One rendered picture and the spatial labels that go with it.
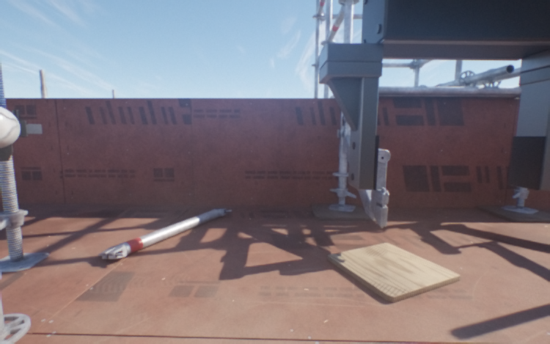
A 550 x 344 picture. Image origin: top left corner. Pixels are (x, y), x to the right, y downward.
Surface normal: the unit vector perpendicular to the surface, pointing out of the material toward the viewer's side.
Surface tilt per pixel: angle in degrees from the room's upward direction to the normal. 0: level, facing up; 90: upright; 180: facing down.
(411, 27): 90
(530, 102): 90
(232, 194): 90
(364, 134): 90
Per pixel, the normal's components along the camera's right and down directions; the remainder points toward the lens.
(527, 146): -1.00, 0.00
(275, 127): -0.03, 0.13
